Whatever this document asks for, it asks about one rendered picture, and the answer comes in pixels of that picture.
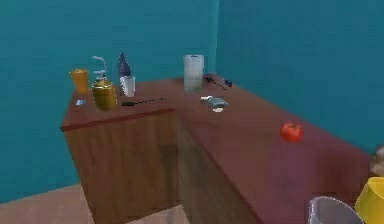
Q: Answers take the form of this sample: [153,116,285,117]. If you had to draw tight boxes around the white mug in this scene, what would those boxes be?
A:
[119,75,136,98]

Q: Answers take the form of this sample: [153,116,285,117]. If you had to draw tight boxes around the black utensil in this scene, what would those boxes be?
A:
[203,75,234,91]

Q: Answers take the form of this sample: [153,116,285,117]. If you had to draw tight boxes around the white paper towel roll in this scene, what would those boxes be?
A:
[182,54,205,93]

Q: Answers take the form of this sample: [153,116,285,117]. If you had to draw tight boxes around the brown wooden counter cabinet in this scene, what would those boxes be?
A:
[59,75,372,224]

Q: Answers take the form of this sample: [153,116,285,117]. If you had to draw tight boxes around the dark blue bottle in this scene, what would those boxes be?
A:
[117,52,132,78]

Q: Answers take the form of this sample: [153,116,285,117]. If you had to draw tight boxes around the gold soap dispenser bottle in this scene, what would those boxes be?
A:
[90,55,118,112]

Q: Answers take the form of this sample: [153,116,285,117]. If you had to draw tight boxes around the red tomato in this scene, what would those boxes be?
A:
[279,122,304,144]

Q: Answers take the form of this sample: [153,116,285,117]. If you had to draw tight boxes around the orange cup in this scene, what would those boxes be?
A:
[68,68,90,95]

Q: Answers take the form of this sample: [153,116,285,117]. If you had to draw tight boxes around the brown grey lump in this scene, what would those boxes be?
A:
[369,145,384,178]

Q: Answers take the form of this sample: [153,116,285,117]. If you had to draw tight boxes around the yellow container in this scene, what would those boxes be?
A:
[354,176,384,224]

